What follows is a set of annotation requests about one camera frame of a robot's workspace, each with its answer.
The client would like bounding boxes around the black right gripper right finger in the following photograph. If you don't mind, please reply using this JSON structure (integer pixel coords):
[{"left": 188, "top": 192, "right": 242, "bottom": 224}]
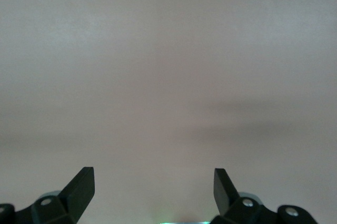
[{"left": 210, "top": 168, "right": 317, "bottom": 224}]

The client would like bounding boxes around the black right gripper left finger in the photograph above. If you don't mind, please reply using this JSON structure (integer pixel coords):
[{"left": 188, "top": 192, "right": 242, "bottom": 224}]
[{"left": 0, "top": 167, "right": 95, "bottom": 224}]

